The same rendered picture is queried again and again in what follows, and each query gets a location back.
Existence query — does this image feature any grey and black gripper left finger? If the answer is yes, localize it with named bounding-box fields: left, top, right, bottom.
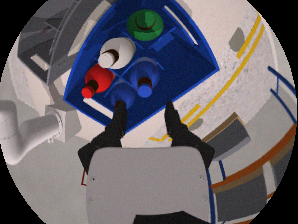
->
left=78, top=101, right=128, bottom=175

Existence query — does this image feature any blue crate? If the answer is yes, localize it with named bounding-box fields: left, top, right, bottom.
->
left=63, top=0, right=220, bottom=134

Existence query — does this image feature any white bottle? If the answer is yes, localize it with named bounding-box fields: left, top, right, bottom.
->
left=98, top=37, right=136, bottom=69

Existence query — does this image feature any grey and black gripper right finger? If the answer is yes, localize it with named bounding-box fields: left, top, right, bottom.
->
left=164, top=101, right=215, bottom=173

